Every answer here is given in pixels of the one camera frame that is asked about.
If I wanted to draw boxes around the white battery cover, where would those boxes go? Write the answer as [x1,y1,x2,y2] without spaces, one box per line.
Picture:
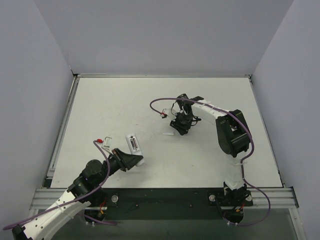
[163,132,175,136]

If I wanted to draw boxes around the white remote control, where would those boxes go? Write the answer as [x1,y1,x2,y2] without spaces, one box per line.
[125,133,145,167]

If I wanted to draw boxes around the AAA battery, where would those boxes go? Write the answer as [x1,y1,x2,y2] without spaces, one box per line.
[129,138,139,150]

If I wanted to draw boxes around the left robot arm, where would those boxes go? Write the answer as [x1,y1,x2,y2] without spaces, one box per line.
[11,148,144,240]

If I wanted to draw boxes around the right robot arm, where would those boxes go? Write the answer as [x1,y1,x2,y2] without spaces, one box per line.
[163,93,252,202]

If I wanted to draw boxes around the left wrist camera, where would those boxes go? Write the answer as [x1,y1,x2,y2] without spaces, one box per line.
[96,136,112,151]

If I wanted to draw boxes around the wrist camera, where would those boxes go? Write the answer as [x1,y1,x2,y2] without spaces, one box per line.
[96,136,112,151]
[160,108,176,120]

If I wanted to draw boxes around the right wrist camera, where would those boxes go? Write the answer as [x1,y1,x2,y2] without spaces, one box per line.
[160,108,176,120]

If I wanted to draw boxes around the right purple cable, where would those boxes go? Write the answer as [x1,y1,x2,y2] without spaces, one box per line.
[149,97,272,227]

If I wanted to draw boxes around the purple cable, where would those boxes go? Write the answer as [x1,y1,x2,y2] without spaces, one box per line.
[1,139,118,231]
[149,97,272,227]

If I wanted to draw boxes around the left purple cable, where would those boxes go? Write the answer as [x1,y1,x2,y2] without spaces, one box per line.
[1,139,118,231]

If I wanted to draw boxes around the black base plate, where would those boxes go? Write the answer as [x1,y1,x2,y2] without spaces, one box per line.
[83,187,247,227]

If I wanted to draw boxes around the aluminium frame rail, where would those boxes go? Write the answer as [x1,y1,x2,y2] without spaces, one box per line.
[30,75,114,212]

